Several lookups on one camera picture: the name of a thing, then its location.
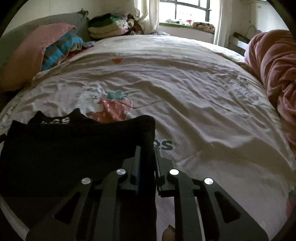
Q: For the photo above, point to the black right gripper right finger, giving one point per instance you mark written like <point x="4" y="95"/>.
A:
<point x="165" y="181"/>

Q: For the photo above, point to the pink rumpled duvet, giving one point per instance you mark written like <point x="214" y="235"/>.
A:
<point x="271" y="56"/>

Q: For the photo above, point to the black garment with white lettering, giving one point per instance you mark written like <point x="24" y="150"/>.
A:
<point x="58" y="178"/>

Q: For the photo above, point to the blue grey striped blanket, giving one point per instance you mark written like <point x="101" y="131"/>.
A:
<point x="66" y="47"/>

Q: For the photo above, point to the window with dark frame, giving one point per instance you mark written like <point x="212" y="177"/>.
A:
<point x="188" y="12"/>

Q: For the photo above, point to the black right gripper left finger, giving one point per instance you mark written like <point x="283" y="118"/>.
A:
<point x="128" y="174"/>

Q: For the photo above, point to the grey quilted headboard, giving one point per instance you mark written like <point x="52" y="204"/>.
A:
<point x="12" y="39"/>

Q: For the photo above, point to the cream window curtain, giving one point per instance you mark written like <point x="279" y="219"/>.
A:
<point x="147" y="15"/>

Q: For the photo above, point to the white printed bed sheet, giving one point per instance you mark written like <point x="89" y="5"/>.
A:
<point x="213" y="118"/>

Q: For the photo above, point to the stack of folded clothes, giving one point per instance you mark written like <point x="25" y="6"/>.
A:
<point x="113" y="25"/>

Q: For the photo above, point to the clothes pile on windowsill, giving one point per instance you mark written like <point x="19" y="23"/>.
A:
<point x="205" y="27"/>

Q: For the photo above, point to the pink pillow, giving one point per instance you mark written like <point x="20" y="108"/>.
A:
<point x="26" y="61"/>

